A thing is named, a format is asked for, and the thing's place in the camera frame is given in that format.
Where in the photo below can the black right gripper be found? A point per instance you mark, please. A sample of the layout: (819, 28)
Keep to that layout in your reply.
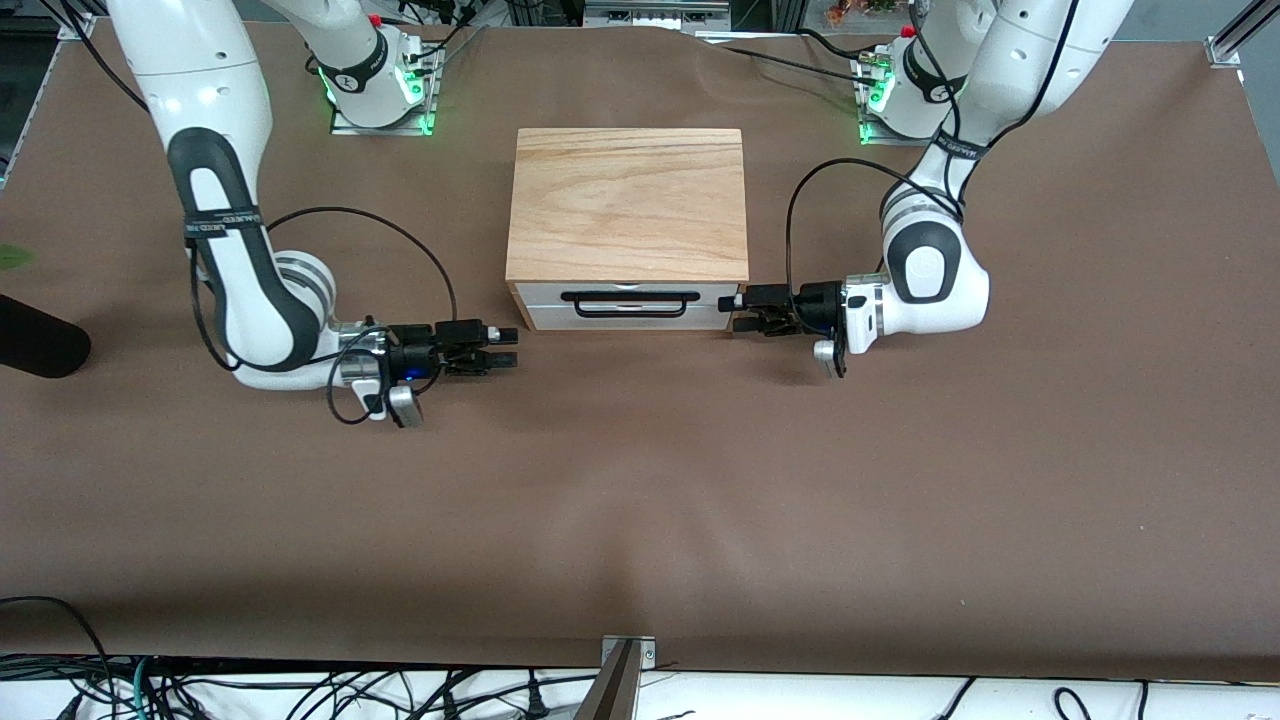
(414, 356)

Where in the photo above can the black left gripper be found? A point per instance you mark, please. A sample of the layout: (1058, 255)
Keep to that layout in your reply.
(818, 306)

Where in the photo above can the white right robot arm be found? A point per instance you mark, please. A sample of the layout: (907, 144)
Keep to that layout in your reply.
(250, 300)

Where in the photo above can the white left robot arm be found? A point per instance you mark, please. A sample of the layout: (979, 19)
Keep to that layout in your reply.
(935, 270)

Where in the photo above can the wooden drawer cabinet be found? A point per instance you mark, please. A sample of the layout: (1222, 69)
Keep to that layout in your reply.
(625, 200)

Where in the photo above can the brown table cover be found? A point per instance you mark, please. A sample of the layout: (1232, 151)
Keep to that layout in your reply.
(640, 480)

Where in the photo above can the grey metal box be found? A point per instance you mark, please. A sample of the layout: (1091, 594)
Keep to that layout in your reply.
(655, 15)

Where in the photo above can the dark metal bar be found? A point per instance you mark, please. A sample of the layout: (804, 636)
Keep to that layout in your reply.
(612, 695)

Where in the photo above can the black cylinder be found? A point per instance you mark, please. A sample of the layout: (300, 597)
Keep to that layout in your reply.
(40, 340)

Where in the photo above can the aluminium profile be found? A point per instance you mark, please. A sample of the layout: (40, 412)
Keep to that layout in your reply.
(1228, 45)
(78, 22)

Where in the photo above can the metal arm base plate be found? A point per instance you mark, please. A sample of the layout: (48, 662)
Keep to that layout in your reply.
(380, 130)
(872, 136)

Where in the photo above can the small metal bracket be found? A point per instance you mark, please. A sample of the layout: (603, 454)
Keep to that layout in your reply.
(645, 652)

